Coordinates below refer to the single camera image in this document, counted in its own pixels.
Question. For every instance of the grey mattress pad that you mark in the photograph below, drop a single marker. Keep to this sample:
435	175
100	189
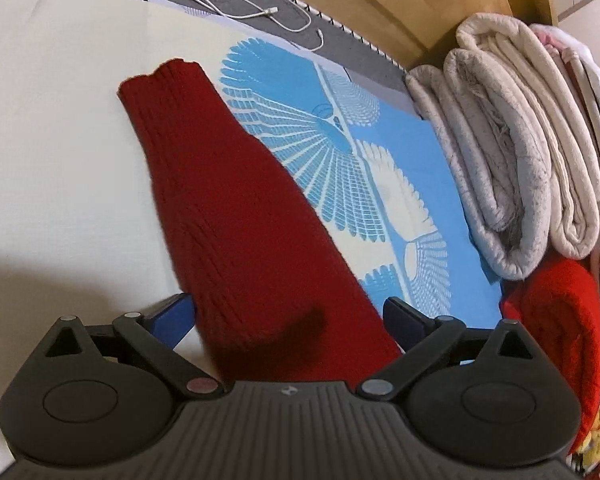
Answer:
300	25

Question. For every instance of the cream folded quilt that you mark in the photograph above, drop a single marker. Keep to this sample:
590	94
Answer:
555	125

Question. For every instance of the red folded blanket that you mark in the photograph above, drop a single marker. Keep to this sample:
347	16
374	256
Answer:
560	320

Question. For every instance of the red knitted sweater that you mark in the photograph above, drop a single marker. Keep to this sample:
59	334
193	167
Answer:
230	235

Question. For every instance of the white and pink folded sheet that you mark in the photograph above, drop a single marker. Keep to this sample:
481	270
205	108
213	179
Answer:
585	60

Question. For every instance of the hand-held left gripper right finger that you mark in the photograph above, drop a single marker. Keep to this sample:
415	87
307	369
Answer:
402	317

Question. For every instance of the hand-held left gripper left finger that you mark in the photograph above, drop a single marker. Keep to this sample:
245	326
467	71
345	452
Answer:
172	317

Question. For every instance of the blue and white printed bedsheet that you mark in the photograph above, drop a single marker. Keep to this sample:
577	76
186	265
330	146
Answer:
55	160

